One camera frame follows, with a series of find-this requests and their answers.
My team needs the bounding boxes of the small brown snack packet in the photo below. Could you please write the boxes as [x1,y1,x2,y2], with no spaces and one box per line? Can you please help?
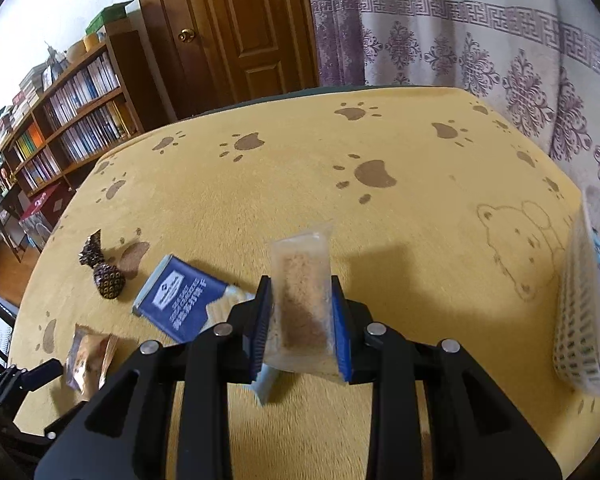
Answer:
[64,324,120,403]

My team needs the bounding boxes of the wooden bookshelf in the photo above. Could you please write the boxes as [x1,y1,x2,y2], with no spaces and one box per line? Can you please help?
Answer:
[0,29,147,261]

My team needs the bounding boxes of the stack of books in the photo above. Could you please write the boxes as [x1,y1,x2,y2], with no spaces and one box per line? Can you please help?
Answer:
[0,62,51,141]

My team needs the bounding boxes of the brown wooden door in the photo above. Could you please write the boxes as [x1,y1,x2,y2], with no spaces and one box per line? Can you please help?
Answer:
[130,0,322,122]

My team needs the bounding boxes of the white purple patterned curtain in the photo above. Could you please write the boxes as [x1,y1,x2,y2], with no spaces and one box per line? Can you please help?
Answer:
[305,0,600,203]

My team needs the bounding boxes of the white blue box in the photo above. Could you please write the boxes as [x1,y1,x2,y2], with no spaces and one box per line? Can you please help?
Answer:
[19,215,55,254]

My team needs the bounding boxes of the clear brown cake packet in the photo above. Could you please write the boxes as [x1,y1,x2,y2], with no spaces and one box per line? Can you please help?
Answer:
[262,220,342,378]

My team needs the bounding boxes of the black metal rack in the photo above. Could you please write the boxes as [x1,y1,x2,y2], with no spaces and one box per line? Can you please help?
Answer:
[0,130,27,263]

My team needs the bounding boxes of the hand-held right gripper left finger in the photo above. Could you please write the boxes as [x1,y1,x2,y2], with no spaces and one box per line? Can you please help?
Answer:
[34,275,274,480]

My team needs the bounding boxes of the red box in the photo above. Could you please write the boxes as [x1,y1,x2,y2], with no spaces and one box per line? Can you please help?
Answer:
[19,182,64,222]

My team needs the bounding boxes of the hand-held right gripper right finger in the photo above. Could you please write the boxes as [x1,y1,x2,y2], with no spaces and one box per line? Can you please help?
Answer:
[330,277,563,480]

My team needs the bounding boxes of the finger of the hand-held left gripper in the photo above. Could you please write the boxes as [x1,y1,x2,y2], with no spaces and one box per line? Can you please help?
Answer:
[22,358,64,388]

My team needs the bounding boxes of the dark blue cracker packet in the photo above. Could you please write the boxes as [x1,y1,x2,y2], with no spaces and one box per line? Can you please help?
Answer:
[131,255,281,407]

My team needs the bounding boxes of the dark foil wrapped candy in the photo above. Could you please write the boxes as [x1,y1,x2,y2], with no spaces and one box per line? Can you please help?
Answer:
[77,229,127,302]

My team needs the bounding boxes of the white plastic basket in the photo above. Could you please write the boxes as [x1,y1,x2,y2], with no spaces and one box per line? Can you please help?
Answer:
[552,185,600,403]

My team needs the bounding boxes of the green cardboard box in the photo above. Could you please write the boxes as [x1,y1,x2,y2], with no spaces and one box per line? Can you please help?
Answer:
[85,0,136,36]

